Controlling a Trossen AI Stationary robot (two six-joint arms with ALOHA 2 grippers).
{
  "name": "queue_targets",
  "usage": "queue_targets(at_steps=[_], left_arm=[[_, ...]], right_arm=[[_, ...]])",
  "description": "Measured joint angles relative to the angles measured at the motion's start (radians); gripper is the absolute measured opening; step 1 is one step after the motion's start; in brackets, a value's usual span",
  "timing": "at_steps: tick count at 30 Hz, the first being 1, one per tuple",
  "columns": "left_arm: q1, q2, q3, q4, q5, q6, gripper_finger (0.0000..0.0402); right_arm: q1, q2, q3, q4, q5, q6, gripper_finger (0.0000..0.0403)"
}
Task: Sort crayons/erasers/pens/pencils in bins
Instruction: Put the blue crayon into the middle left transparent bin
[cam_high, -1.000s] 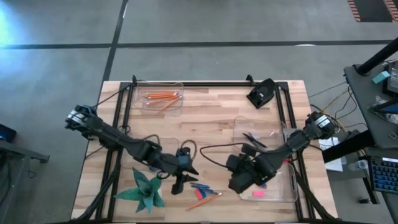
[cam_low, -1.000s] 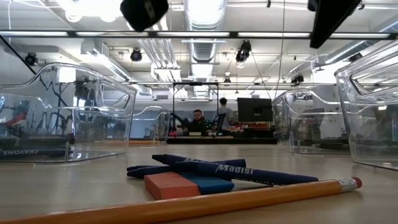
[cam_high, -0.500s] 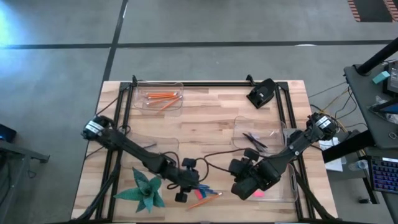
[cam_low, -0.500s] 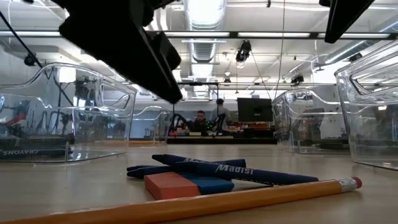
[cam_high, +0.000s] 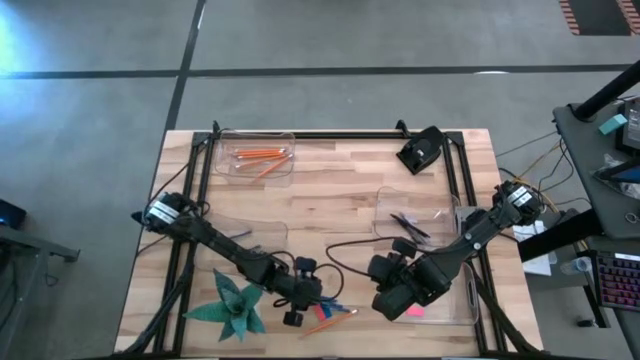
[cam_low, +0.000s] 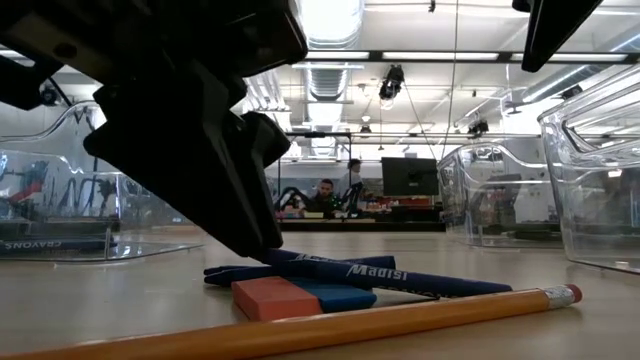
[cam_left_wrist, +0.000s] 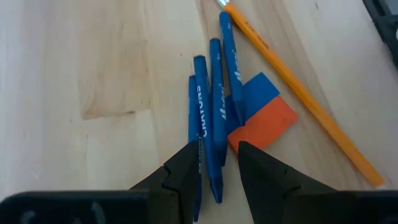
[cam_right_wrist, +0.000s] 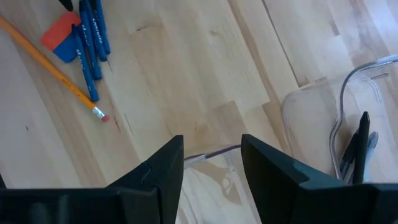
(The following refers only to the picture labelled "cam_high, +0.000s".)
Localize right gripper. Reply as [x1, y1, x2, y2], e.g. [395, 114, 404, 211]
[369, 253, 419, 321]

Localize clear plastic bin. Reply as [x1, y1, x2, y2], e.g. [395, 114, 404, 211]
[214, 129, 297, 182]
[373, 185, 464, 250]
[387, 251, 485, 325]
[197, 212, 290, 274]

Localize green artificial succulent plant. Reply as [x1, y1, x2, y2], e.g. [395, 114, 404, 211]
[182, 268, 269, 344]

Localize black desktop device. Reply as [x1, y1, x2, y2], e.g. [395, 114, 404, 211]
[395, 124, 446, 176]

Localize white paper sheet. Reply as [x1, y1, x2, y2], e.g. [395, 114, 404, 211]
[512, 216, 559, 277]

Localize black desk beam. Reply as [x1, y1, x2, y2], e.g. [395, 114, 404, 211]
[517, 208, 606, 264]

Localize clear plastic bottle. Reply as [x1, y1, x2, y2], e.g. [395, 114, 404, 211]
[559, 255, 594, 276]

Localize backlit keyboard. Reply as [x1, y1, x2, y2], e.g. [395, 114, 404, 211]
[592, 249, 640, 312]

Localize grey side desk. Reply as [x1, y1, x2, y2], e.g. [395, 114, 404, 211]
[552, 97, 640, 241]

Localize black metal cart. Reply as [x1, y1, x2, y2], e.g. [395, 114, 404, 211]
[0, 224, 81, 360]

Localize teal box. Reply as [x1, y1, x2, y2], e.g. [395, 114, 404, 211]
[598, 113, 629, 136]

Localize black tablet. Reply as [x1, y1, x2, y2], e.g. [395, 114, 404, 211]
[614, 97, 640, 154]

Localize black box blue light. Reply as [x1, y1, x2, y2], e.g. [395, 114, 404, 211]
[0, 198, 27, 230]

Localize black pole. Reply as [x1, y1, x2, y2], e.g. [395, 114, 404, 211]
[573, 59, 640, 122]

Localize dark mat orange stripes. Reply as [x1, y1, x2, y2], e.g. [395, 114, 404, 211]
[558, 0, 640, 37]

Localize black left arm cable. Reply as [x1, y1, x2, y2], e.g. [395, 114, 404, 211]
[272, 249, 346, 309]

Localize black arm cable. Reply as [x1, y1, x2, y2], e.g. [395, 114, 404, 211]
[324, 236, 401, 279]
[272, 249, 346, 309]

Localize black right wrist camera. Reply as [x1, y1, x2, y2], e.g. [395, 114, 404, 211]
[392, 238, 418, 258]

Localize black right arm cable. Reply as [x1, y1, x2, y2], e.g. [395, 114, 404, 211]
[324, 236, 401, 279]

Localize black metal table frame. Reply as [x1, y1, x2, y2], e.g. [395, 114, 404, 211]
[112, 119, 546, 360]

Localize yellow cable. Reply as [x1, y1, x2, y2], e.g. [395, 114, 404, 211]
[509, 142, 564, 214]

